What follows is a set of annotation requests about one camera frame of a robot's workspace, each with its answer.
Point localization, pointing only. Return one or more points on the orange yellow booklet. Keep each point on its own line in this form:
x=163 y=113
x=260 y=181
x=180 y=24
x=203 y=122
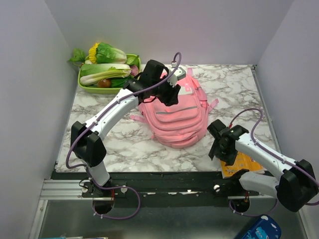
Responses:
x=242 y=161

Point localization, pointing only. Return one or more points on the upper toy cabbage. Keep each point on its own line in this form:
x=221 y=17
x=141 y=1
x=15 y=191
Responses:
x=105 y=53

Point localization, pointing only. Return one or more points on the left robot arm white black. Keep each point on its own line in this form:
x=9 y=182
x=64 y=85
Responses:
x=156 y=80

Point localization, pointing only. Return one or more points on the brown toy mushroom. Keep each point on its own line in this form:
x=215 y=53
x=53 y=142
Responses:
x=105 y=83

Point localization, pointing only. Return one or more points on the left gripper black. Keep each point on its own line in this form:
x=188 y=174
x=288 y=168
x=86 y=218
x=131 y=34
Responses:
x=171 y=98

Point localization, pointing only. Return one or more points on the blue pencil case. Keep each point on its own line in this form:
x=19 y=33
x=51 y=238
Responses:
x=261 y=227

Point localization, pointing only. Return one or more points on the yellow artificial flower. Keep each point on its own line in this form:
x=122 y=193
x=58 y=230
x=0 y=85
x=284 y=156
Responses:
x=92 y=53

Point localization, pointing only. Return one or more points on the pink student backpack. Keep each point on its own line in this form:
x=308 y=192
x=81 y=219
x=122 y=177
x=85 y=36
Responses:
x=181 y=125

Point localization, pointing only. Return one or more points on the aluminium rail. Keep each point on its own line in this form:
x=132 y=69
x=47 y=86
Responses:
x=75 y=190

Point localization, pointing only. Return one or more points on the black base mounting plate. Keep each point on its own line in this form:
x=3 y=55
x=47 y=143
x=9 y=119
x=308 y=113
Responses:
x=163 y=190

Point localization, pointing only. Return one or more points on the green plastic tray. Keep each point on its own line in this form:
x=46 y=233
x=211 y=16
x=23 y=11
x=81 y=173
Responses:
x=117 y=83

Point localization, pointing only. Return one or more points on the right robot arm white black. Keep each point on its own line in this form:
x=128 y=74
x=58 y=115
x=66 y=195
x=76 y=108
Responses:
x=292 y=183

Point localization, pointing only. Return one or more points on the purple toy vegetable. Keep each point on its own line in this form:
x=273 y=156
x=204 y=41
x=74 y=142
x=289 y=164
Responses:
x=134 y=70

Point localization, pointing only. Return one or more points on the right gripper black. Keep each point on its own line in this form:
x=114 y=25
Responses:
x=229 y=158

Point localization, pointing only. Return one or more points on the green artificial leaf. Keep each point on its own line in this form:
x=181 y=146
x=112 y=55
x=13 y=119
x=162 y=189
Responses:
x=78 y=55

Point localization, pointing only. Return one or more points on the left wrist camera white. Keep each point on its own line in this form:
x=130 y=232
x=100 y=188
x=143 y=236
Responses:
x=179 y=74

